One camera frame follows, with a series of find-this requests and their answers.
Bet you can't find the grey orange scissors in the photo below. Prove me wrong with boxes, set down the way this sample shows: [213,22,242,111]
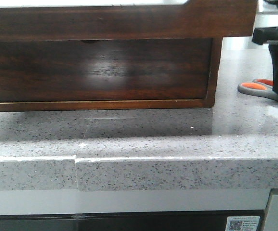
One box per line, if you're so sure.
[237,79,278,102]

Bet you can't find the wooden drawer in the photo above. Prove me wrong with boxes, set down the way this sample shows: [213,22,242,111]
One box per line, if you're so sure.
[0,0,257,42]
[0,38,214,103]

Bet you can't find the dark wooden drawer cabinet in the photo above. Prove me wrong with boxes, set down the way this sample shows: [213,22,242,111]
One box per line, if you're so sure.
[0,38,224,112]

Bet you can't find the dark appliance under counter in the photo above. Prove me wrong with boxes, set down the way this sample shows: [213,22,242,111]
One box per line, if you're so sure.
[0,210,264,231]

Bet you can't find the white QR code label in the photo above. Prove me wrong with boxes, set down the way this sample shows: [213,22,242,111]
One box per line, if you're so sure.
[225,216,260,231]

